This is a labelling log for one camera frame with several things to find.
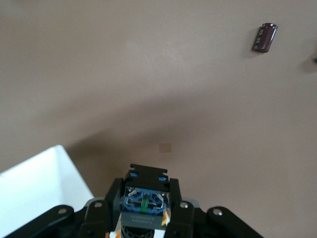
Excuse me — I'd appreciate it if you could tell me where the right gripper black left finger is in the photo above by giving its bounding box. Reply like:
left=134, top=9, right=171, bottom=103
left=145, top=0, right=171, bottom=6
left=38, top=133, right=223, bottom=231
left=80, top=178, right=125, bottom=238

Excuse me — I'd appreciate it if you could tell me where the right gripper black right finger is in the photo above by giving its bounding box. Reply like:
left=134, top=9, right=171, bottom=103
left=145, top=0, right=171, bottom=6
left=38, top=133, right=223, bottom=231
left=165, top=178, right=195, bottom=238

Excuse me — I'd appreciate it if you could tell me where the dark purple capacitor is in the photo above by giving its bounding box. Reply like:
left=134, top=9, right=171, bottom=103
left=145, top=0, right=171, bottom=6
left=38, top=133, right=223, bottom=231
left=252, top=22, right=279, bottom=54

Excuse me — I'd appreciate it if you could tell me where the white plastic drawer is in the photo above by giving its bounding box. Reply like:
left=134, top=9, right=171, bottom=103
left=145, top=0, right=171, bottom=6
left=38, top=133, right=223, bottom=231
left=0, top=145, right=95, bottom=236

